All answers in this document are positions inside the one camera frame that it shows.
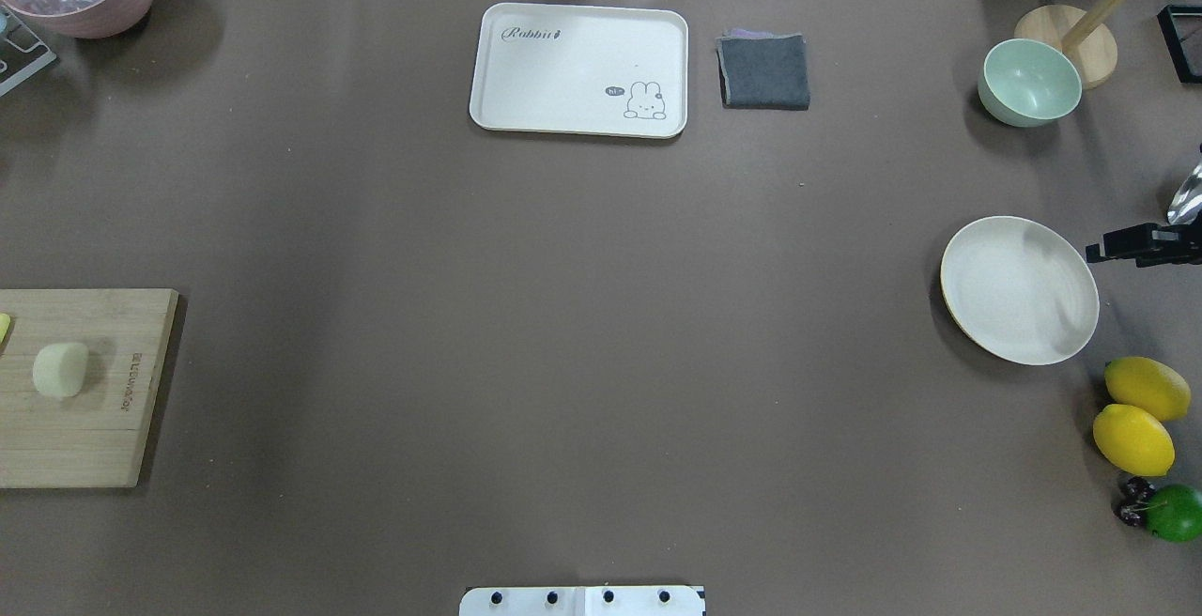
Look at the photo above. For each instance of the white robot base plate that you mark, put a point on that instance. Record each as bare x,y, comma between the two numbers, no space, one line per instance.
585,600

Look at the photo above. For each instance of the upper yellow lemon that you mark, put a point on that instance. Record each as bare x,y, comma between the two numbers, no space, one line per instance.
1150,385

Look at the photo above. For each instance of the metal scoop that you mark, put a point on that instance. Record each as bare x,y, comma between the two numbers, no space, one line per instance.
1185,206

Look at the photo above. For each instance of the wooden cutting board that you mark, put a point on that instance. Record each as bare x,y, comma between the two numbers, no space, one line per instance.
98,438

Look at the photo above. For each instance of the wooden cup stand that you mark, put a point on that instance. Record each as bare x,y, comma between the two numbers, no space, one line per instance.
1082,36

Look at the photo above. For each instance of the grey folded cloth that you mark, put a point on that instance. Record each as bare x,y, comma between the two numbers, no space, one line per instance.
760,70

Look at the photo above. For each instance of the cream rabbit tray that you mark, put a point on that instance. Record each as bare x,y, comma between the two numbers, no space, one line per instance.
581,70

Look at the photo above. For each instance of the green lime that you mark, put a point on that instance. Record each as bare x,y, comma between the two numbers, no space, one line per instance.
1174,514

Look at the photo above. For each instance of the cream round plate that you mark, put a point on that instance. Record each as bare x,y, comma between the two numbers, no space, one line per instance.
1019,290

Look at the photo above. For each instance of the green bowl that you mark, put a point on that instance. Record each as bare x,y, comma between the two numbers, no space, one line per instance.
1026,83

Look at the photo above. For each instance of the lower yellow lemon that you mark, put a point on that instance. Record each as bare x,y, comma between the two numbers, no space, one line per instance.
1133,440

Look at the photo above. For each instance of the white steamed bun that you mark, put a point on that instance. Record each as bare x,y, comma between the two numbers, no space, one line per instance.
59,370

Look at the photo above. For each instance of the dark cherries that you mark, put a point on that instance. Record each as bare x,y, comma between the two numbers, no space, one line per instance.
1135,496

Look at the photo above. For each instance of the black glass tray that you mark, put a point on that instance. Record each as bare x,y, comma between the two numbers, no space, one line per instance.
1181,29

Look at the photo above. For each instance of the yellow lemon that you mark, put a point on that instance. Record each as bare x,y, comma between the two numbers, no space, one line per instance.
1150,385
1133,440

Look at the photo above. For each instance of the white cup rack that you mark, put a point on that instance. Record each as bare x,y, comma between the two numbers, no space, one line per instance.
23,53

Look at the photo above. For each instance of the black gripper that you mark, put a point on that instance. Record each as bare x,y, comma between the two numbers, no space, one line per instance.
1141,245

